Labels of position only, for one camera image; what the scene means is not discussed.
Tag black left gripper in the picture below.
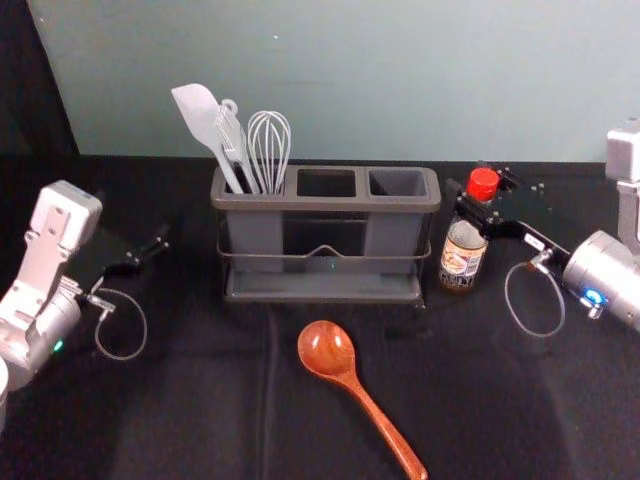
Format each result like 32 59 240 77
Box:
63 222 172 297

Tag grey silicone spatula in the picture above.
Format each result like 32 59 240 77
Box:
170 82 252 196

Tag grey kitchen tongs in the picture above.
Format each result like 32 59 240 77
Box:
214 98 262 196

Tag brown wooden spoon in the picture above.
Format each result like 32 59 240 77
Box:
296 319 430 480

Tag grey plastic utensil caddy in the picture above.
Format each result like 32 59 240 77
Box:
209 164 444 275

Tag black side panel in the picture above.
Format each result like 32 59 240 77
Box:
0 0 81 159

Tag grey wire whisk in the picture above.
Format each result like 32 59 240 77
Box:
246 110 293 197

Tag red-capped sauce bottle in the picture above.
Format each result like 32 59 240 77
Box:
438 167 502 297

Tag black table cloth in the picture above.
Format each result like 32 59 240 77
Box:
0 153 640 480

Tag black wire rack frame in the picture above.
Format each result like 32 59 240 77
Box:
215 217 434 310

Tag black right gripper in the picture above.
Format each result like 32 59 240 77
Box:
443 159 572 267

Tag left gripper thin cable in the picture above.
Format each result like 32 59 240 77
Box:
79 286 149 362

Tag right gripper thin cable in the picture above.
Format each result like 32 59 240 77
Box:
503 248 567 339

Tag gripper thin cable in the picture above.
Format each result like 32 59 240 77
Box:
79 286 149 362
503 248 567 339

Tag grey drip tray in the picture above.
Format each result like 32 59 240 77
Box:
223 270 424 304

